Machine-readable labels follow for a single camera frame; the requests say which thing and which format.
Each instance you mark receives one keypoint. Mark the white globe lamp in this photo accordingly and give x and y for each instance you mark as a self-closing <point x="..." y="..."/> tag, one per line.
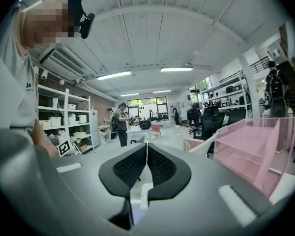
<point x="62" y="82"/>

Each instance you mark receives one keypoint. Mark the pink mesh basket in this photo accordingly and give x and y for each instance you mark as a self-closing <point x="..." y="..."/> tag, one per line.
<point x="243" y="141"/>

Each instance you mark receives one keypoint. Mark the ceiling tube light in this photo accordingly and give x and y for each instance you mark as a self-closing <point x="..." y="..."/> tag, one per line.
<point x="129" y="95"/>
<point x="162" y="91"/>
<point x="113" y="75"/>
<point x="176" y="69"/>

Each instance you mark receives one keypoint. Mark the person's head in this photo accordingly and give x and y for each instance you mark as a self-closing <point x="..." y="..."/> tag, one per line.
<point x="39" y="21"/>

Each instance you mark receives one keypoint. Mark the person's left forearm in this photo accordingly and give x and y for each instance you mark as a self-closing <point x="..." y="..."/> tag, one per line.
<point x="43" y="141"/>

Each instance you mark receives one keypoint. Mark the dark round speaker box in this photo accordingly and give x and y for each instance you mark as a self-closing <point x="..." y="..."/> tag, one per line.
<point x="145" y="125"/>

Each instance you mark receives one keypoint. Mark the black stair railing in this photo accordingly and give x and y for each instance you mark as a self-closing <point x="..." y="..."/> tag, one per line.
<point x="259" y="65"/>

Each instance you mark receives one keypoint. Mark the white refrigerator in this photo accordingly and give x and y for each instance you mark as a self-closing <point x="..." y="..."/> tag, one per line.
<point x="95" y="129"/>

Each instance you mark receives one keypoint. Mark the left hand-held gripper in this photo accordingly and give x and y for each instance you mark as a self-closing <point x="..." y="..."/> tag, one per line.
<point x="65" y="148"/>

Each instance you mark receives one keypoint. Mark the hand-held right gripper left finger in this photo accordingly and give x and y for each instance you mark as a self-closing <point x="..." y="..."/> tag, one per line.
<point x="88" y="181"/>

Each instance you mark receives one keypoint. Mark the white side table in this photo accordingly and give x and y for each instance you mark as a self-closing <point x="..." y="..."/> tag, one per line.
<point x="135" y="133"/>

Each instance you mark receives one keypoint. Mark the large window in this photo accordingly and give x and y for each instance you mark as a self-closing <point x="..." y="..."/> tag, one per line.
<point x="147" y="107"/>

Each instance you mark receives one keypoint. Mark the person's grey t-shirt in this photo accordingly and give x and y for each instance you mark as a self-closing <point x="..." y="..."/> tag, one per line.
<point x="12" y="82"/>

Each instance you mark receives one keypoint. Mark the black office chair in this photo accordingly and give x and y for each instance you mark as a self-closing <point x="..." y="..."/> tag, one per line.
<point x="209" y="122"/>
<point x="236" y="117"/>

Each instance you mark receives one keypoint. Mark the white ceiling air conditioner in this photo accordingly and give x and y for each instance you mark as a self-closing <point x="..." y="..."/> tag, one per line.
<point x="64" y="63"/>

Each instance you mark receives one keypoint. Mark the white metal shelving unit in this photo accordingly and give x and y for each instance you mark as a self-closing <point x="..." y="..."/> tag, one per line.
<point x="226" y="92"/>
<point x="66" y="107"/>

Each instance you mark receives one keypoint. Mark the black head-worn camera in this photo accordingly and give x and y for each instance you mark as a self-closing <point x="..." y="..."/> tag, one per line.
<point x="87" y="24"/>

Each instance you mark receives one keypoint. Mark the white shade wall lamp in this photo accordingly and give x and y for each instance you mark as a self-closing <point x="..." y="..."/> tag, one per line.
<point x="44" y="74"/>

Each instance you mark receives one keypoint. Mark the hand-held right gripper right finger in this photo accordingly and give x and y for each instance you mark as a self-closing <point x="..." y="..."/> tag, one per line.
<point x="211" y="181"/>

